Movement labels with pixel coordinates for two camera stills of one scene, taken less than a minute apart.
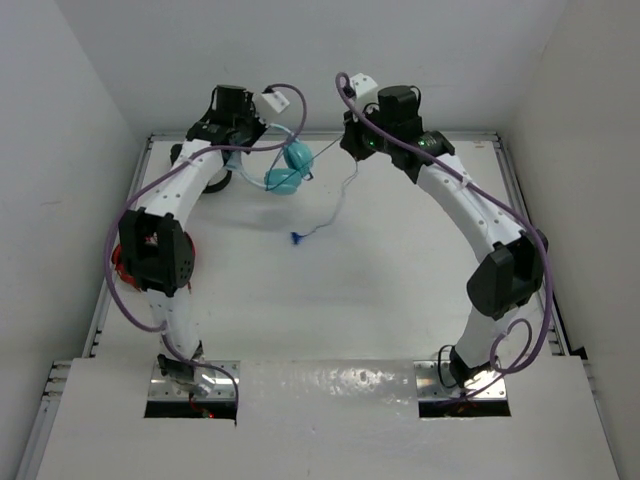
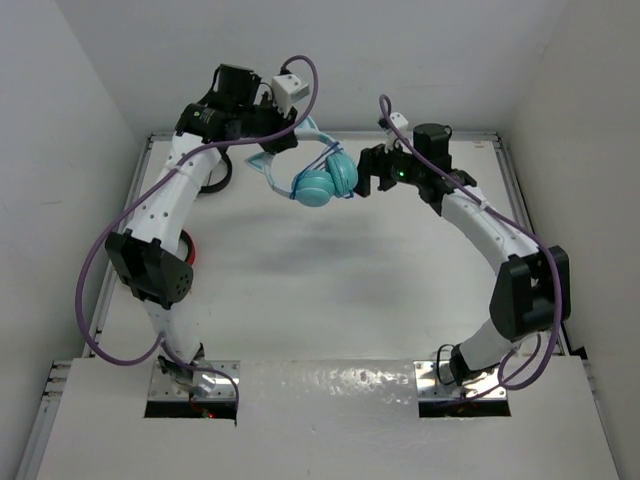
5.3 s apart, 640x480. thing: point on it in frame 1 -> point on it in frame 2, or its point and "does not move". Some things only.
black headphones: x=175 y=153 does not move
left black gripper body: x=250 y=128 -> x=267 y=120
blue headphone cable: x=296 y=237 -> x=349 y=195
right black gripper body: x=365 y=140 -> x=394 y=166
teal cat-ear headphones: x=284 y=180 -> x=318 y=186
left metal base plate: x=162 y=389 does not move
